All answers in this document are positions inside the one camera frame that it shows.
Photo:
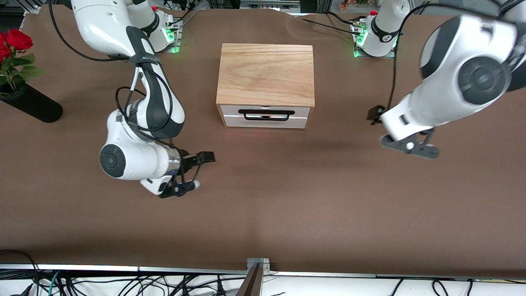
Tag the slanted metal camera post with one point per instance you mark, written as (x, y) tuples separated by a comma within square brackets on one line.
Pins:
[(251, 285)]

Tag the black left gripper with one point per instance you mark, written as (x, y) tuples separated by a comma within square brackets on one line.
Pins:
[(375, 113)]

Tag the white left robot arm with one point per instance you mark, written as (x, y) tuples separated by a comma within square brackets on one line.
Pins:
[(452, 82)]

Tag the wooden drawer with white front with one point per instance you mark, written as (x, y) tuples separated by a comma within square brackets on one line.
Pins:
[(230, 111)]

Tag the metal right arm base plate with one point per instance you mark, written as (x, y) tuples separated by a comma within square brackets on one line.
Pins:
[(179, 39)]

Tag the black cylindrical vase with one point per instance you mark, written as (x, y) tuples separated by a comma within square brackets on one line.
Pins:
[(37, 107)]

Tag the wooden drawer cabinet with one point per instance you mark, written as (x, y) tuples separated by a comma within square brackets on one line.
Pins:
[(267, 74)]

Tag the green rose leaves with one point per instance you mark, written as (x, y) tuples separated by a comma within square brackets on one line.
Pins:
[(31, 72)]

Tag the silver metal rail bracket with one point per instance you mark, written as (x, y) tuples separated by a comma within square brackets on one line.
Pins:
[(263, 263)]

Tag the grey background equipment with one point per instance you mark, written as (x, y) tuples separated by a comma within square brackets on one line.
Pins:
[(269, 5)]

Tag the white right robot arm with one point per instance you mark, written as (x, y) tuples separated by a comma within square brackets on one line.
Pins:
[(135, 160)]

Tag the silver aluminium table edge rail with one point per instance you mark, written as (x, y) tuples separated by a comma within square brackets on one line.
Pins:
[(102, 268)]

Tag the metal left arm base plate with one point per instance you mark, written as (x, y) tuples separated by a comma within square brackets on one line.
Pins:
[(382, 56)]

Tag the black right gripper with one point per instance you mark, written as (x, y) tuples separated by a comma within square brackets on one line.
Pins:
[(188, 161)]

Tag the small red rose bloom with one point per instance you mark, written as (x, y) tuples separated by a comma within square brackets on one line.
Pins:
[(4, 51)]

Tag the brown table cover mat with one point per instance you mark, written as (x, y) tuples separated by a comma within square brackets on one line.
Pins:
[(263, 213)]

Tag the large red rose bloom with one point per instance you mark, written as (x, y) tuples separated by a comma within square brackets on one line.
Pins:
[(19, 39)]

